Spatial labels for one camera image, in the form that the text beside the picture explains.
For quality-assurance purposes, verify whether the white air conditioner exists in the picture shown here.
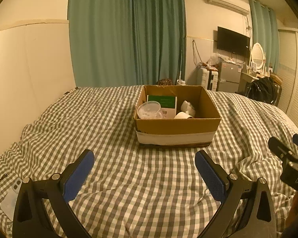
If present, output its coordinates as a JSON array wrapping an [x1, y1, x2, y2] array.
[[207, 0, 250, 16]]

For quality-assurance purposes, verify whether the silver mini fridge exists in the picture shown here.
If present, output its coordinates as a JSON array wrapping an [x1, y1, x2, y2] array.
[[217, 62, 241, 93]]

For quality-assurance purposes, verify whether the white louvered wardrobe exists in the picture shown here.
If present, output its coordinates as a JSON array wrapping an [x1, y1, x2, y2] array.
[[277, 28, 298, 127]]

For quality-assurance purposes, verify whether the brown patterned bag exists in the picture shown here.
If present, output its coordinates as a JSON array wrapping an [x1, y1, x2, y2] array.
[[156, 79, 174, 86]]

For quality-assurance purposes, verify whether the white oval vanity mirror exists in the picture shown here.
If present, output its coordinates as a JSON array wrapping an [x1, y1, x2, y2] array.
[[251, 42, 265, 70]]

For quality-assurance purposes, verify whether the black clothes pile on chair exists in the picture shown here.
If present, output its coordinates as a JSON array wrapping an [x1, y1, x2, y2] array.
[[245, 77, 282, 106]]

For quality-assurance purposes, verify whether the clear water jug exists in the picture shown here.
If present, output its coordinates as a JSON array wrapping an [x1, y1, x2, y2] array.
[[176, 79, 186, 86]]

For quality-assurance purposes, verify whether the green white medicine box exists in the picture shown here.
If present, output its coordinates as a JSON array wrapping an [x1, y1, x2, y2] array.
[[146, 95, 177, 119]]

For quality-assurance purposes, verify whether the vanity desk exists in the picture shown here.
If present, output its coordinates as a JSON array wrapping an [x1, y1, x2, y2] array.
[[238, 72, 266, 93]]

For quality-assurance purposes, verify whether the green white checkered bedsheet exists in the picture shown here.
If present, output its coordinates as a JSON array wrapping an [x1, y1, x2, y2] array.
[[0, 86, 298, 237]]

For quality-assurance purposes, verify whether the black wall television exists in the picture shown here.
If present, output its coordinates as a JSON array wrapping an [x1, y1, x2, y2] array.
[[217, 26, 250, 57]]

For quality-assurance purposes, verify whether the open cardboard box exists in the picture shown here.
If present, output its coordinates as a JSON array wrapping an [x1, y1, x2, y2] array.
[[133, 85, 221, 147]]

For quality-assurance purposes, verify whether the beige masking tape roll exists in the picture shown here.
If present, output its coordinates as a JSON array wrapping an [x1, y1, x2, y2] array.
[[174, 112, 193, 119]]

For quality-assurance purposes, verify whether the clear plastic water bottle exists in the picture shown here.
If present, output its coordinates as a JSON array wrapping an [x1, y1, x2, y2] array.
[[137, 101, 163, 120]]

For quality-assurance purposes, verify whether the white smartphone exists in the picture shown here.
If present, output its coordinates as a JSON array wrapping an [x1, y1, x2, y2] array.
[[0, 178, 22, 221]]

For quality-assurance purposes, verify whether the white suitcase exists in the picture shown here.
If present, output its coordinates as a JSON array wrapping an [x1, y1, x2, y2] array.
[[196, 68, 219, 91]]

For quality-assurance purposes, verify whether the green curtain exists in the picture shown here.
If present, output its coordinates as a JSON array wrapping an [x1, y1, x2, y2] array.
[[68, 0, 186, 87], [249, 0, 279, 71]]

